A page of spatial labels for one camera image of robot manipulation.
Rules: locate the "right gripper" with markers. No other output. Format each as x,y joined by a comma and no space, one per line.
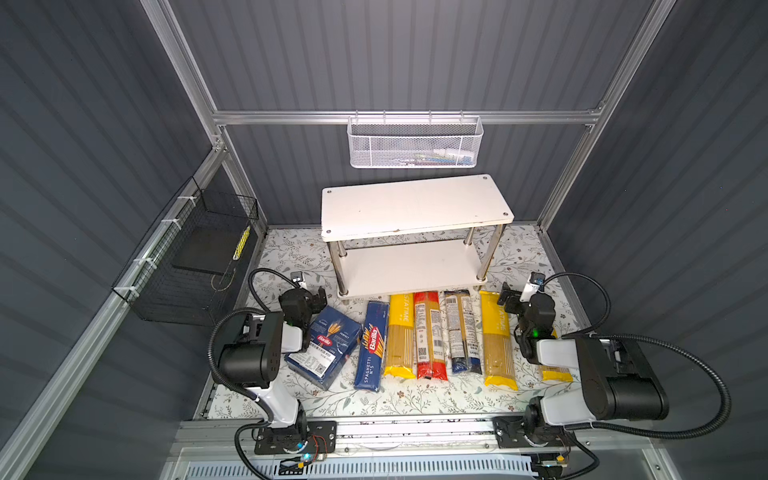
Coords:
516,303

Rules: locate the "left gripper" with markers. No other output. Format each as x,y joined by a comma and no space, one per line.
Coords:
312,299

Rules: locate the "blue Barilla pasta box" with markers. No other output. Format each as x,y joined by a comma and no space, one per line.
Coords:
332,338

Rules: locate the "yellow Pastatime spaghetti bag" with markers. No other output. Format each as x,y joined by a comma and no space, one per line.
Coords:
498,348
555,373
400,347

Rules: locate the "dark blue spaghetti bag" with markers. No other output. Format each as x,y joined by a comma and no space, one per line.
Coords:
463,341

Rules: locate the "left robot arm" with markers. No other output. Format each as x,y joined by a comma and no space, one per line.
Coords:
250,365

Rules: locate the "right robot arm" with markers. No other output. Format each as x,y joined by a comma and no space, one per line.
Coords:
617,382

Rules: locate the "white two-tier shelf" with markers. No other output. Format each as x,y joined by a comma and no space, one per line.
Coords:
473,204

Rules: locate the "blue Barilla spaghetti box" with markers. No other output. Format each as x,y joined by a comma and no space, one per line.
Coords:
372,347

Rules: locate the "red spaghetti bag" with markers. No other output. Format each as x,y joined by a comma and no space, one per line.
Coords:
430,347

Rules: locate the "yellow marker pen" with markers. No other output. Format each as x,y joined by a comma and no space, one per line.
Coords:
241,244

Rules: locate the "pens in white basket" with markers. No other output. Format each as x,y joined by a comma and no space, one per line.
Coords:
437,158

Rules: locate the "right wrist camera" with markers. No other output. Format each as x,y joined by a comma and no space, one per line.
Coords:
532,286

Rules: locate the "black wire basket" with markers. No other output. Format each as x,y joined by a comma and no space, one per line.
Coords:
186,274

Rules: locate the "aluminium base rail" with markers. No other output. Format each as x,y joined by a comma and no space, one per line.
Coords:
364,437

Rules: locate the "white wire mesh basket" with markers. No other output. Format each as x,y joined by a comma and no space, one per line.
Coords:
374,141

